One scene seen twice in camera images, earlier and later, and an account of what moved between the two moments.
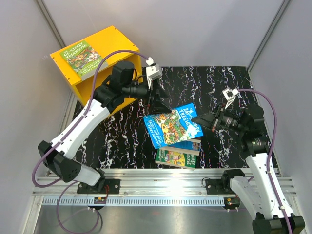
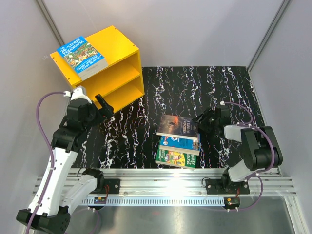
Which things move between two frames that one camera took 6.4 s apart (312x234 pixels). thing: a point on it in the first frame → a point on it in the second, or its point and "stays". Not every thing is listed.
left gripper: x=157 y=106 → x=107 y=110
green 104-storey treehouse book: x=176 y=159 stays
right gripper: x=209 y=120 stays
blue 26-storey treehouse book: x=171 y=127 → x=83 y=58
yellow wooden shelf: x=114 y=48 stays
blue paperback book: x=191 y=146 stays
